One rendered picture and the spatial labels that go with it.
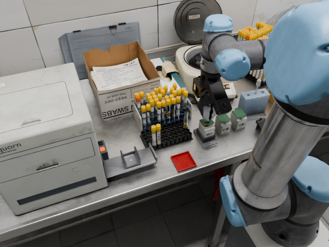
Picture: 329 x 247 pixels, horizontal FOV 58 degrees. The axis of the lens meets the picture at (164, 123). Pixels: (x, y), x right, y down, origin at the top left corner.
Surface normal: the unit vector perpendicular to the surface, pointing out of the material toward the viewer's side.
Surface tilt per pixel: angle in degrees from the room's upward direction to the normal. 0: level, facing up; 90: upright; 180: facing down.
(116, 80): 0
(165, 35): 90
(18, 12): 90
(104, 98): 92
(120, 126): 0
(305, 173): 8
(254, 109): 90
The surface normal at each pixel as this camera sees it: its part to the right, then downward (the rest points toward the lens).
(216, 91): 0.19, -0.28
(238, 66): 0.18, 0.70
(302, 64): -0.98, 0.03
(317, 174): 0.12, -0.73
